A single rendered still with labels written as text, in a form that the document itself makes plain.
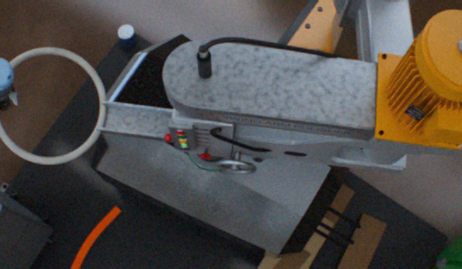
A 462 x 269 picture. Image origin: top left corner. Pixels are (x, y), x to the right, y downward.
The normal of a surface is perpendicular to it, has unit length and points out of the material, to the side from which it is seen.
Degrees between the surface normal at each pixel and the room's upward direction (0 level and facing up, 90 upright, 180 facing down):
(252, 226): 45
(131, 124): 2
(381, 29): 0
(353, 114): 0
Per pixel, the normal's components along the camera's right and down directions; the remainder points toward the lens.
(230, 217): -0.33, 0.40
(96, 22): 0.02, -0.28
